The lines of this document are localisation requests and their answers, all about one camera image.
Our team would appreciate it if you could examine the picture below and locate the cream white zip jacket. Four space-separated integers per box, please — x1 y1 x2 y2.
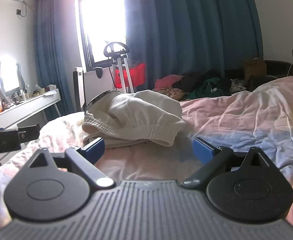
82 90 186 148

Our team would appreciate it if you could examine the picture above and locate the pile of clothes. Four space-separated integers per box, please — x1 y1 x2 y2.
153 69 246 101

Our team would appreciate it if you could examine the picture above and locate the white vanity desk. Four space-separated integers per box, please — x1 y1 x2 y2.
0 89 61 129

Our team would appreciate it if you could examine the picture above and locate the vanity mirror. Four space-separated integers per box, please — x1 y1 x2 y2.
0 57 25 98

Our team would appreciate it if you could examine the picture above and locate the teal curtain left panel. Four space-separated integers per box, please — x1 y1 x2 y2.
34 0 81 120

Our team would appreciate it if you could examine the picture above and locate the teal curtain panel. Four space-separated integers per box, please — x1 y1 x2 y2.
124 0 263 89
34 0 81 120

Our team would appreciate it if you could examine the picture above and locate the white radiator heater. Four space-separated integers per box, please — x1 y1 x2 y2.
73 66 126 112

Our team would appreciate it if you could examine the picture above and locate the brown paper bag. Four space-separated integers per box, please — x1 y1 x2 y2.
244 57 267 80

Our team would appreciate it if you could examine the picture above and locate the black headboard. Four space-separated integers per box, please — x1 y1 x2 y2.
225 60 293 92

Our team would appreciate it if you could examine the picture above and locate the red storage bag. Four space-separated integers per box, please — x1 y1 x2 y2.
114 63 146 89

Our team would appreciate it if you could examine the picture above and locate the bright window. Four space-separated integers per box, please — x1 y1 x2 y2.
78 0 126 71

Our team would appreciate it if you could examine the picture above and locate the teal curtain right panel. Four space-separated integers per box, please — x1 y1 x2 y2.
124 0 263 89

